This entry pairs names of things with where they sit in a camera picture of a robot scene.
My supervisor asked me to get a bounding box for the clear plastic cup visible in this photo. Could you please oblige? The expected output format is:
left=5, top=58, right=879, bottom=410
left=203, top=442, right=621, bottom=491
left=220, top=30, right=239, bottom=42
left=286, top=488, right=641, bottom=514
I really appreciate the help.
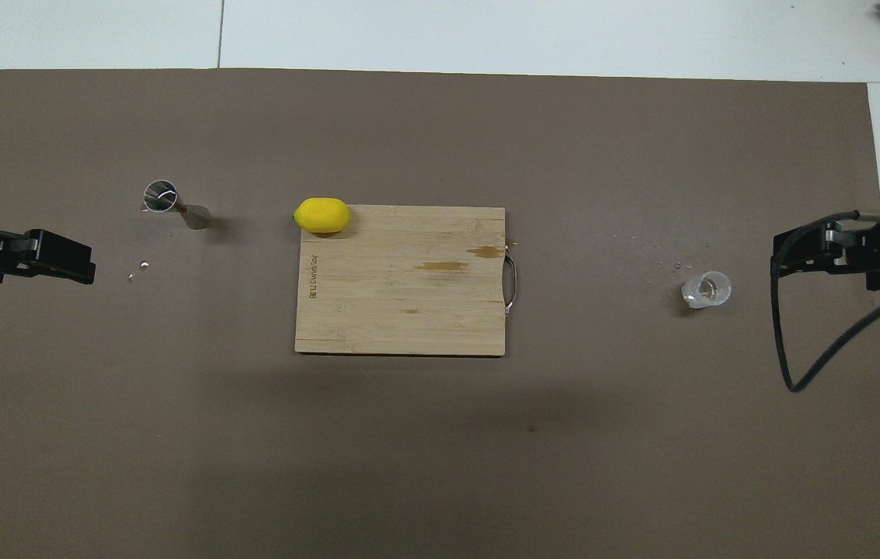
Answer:
left=680, top=271, right=732, bottom=310

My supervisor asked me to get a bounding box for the steel cocktail jigger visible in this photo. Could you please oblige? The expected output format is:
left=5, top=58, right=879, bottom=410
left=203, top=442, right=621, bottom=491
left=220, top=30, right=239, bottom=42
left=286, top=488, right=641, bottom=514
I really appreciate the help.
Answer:
left=143, top=179, right=212, bottom=232

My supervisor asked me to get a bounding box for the yellow lemon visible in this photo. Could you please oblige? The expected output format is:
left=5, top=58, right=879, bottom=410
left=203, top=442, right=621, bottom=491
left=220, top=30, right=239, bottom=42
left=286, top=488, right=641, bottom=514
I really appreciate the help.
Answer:
left=293, top=197, right=351, bottom=235

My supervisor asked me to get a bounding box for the bamboo cutting board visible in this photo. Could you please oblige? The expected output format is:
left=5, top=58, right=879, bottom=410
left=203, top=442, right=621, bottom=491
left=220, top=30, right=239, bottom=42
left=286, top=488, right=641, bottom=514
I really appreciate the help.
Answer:
left=294, top=205, right=520, bottom=358

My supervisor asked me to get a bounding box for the brown table mat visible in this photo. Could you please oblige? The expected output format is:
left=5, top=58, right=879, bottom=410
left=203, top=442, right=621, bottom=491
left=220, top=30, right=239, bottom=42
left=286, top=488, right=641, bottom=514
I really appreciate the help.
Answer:
left=0, top=68, right=880, bottom=559

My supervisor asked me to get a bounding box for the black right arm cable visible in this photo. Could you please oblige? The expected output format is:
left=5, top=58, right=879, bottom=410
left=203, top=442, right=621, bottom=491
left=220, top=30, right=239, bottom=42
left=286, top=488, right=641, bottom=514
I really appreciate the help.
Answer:
left=770, top=210, right=880, bottom=393

